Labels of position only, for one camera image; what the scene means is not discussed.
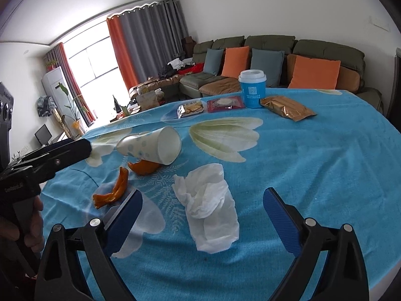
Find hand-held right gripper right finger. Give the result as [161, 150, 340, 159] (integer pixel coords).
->
[262, 187, 370, 301]

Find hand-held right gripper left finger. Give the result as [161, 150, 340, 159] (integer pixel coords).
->
[34, 190, 144, 301]

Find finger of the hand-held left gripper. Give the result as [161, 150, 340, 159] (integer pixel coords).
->
[9, 138, 93, 184]

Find white tissue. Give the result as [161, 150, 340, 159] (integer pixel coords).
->
[172, 163, 240, 254]

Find white dotted paper cup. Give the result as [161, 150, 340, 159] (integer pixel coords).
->
[116, 126, 182, 166]

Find person's left hand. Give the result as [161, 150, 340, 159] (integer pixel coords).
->
[23, 195, 44, 253]

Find white and black TV cabinet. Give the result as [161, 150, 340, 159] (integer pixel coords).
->
[47, 133, 75, 146]

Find black monitor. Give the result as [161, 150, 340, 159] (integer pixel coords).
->
[34, 124, 53, 147]

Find orange peel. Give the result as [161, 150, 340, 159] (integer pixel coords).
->
[128, 160, 162, 176]
[92, 167, 129, 210]

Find tall leafy potted plant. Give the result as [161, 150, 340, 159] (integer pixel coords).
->
[58, 82, 90, 135]

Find covered standing fan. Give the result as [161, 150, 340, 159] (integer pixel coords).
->
[36, 96, 68, 138]

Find blue flower print tablecloth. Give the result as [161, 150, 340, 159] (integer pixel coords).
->
[41, 88, 401, 301]

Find white standing air conditioner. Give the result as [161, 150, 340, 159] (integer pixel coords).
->
[41, 67, 80, 132]

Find grey and orange curtain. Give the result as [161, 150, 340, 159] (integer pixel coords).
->
[45, 42, 96, 126]
[107, 0, 190, 91]

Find window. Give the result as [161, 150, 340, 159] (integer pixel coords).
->
[67, 38, 121, 107]

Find cluttered coffee table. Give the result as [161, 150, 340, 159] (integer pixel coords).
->
[110, 89, 165, 123]

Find gold snack packet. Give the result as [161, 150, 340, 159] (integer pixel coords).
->
[260, 96, 317, 122]

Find black clothes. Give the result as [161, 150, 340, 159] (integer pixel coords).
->
[158, 64, 180, 79]

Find flat colourful snack packet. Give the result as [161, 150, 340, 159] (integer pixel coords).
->
[177, 100, 206, 119]

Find red snack packet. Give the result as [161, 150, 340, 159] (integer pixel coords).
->
[207, 97, 245, 113]

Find blue cup with white lid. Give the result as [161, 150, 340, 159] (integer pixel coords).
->
[238, 70, 267, 109]

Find red cloth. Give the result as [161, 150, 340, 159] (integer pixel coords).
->
[183, 63, 204, 75]

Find orange cushion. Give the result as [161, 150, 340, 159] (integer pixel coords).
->
[221, 46, 250, 79]
[287, 55, 341, 90]

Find blue-grey cushion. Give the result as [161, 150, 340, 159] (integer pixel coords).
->
[250, 48, 285, 87]
[203, 48, 224, 76]

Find dark chair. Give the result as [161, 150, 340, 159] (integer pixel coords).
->
[387, 48, 401, 126]

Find green sofa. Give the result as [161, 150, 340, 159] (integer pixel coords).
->
[128, 35, 384, 113]

